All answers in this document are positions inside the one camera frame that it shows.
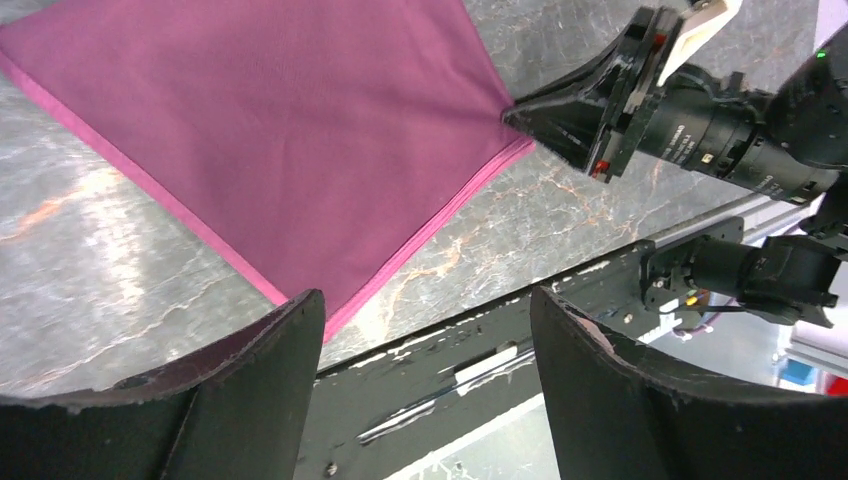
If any purple cloth napkin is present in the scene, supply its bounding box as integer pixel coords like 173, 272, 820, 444
1, 1, 532, 336

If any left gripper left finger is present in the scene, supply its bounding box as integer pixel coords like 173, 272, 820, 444
1, 289, 325, 479

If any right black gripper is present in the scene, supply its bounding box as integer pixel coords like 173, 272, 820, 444
501, 7, 841, 204

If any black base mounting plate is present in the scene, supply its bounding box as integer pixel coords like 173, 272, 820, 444
291, 215, 836, 480

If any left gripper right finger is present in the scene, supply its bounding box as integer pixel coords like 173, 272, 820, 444
530, 287, 847, 479

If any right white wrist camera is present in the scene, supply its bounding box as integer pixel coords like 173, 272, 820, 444
656, 0, 743, 86

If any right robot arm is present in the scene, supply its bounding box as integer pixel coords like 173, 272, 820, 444
502, 1, 847, 240

